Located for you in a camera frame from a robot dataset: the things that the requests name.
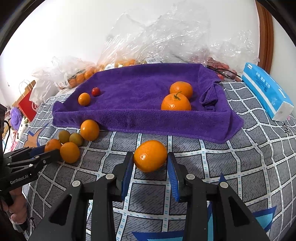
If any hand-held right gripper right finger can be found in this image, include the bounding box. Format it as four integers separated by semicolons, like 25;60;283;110
168;152;271;241

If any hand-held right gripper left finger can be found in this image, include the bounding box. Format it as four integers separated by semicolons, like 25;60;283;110
28;152;134;241

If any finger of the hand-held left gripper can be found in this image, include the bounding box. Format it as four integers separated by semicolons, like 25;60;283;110
30;149;62;172
7;145;47;163

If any large mandarin orange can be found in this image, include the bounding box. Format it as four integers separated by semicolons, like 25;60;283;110
60;142;80;164

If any yellow-green plum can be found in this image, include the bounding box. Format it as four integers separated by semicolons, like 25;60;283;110
58;130;71;144
69;133;84;147

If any yellowish mandarin orange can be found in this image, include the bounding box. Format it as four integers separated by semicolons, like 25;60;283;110
80;119;100;141

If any small mandarin orange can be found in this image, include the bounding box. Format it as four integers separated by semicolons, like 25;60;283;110
78;92;91;106

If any mandarin orange with stem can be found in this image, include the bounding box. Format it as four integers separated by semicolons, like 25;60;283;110
161;91;192;111

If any purple towel-covered tray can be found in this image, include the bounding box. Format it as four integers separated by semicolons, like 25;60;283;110
52;62;244;144

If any person's left hand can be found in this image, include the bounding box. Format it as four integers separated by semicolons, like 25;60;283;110
7;187;28;223

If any white spotted plush toy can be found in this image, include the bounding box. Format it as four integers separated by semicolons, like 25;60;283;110
18;123;30;139

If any purple plush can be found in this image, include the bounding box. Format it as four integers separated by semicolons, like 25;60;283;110
10;109;22;130

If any red paper bag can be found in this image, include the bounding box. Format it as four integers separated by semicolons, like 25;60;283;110
13;80;38;122

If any white plastic bag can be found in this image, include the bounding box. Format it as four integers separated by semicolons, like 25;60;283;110
29;80;58;105

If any grey checked blanket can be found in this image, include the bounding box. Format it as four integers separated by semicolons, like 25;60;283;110
3;81;296;241

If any labelled clear bag of oranges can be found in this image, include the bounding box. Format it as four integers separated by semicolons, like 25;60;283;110
97;35;162;70

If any clear bag of red tomatoes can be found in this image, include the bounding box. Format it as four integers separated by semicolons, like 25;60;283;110
206;57;242;81

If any blue tissue pack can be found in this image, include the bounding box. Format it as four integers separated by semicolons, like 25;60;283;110
242;62;293;121

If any crumpled clear plastic bag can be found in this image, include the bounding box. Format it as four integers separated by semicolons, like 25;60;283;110
104;3;260;70

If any brown wooden door frame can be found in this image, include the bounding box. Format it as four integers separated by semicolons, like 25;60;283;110
255;0;274;72

